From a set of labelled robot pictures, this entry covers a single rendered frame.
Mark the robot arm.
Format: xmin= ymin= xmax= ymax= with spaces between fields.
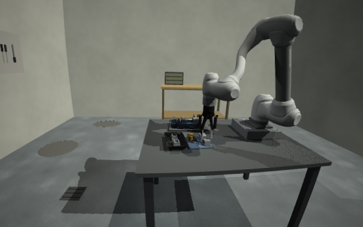
xmin=202 ymin=14 xmax=303 ymax=129

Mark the yellow rectangular block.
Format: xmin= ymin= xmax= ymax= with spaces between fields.
xmin=187 ymin=134 xmax=194 ymax=141

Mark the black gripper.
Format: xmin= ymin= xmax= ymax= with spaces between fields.
xmin=198 ymin=106 xmax=218 ymax=139

